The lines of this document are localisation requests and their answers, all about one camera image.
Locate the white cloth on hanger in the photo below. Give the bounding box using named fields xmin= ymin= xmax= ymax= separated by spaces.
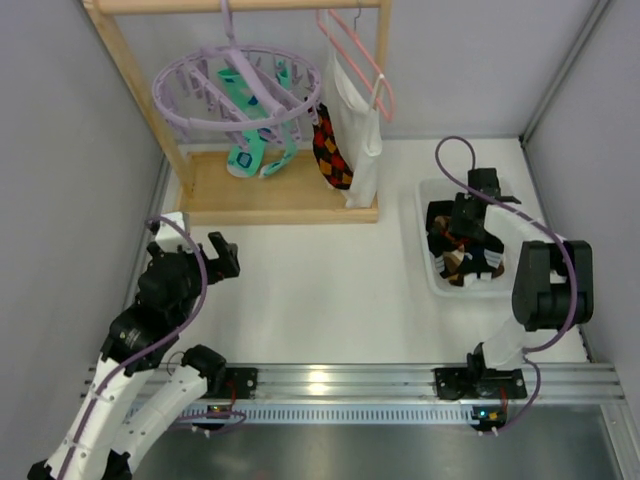
xmin=321 ymin=52 xmax=383 ymax=209

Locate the black sock with blue accents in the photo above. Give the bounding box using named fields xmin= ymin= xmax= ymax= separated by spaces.
xmin=458 ymin=234 xmax=505 ymax=279

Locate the purple round clip hanger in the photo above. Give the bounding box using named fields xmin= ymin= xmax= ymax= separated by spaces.
xmin=151 ymin=1 xmax=321 ymax=151

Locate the pink clothes hanger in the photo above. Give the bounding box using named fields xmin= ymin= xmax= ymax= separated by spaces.
xmin=315 ymin=1 xmax=397 ymax=123

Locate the white slotted cable duct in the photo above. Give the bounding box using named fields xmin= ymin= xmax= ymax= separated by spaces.
xmin=167 ymin=401 xmax=519 ymax=430

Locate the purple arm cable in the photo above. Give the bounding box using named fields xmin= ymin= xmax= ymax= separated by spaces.
xmin=435 ymin=135 xmax=581 ymax=436
xmin=54 ymin=215 xmax=210 ymax=476

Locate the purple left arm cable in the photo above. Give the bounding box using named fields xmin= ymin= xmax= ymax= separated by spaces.
xmin=54 ymin=215 xmax=210 ymax=476

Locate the brown striped sock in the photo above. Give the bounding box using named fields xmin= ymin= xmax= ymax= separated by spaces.
xmin=429 ymin=215 xmax=466 ymax=287

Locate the mint green patterned sock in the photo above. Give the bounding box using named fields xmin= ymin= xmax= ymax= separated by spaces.
xmin=215 ymin=67 xmax=271 ymax=179

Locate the black sock with white stripes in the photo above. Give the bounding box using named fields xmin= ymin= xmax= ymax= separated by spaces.
xmin=425 ymin=200 xmax=458 ymax=275

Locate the wooden drying rack frame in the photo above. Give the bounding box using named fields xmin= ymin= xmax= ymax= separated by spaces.
xmin=84 ymin=1 xmax=396 ymax=225

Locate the aluminium corner profile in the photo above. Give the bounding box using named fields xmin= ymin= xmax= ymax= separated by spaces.
xmin=518 ymin=0 xmax=615 ymax=150

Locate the aluminium mounting rail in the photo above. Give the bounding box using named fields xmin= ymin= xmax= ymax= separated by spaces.
xmin=215 ymin=363 xmax=625 ymax=405

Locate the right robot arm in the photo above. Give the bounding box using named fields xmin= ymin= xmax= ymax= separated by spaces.
xmin=437 ymin=168 xmax=594 ymax=400

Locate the white plastic laundry basket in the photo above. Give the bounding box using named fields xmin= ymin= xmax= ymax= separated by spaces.
xmin=414 ymin=177 xmax=515 ymax=299

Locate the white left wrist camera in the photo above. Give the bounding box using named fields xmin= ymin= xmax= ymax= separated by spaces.
xmin=147 ymin=211 xmax=193 ymax=253

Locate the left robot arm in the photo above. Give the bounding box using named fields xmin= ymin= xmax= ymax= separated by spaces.
xmin=27 ymin=228 xmax=240 ymax=479

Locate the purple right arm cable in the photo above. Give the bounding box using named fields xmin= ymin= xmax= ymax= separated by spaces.
xmin=435 ymin=135 xmax=581 ymax=436

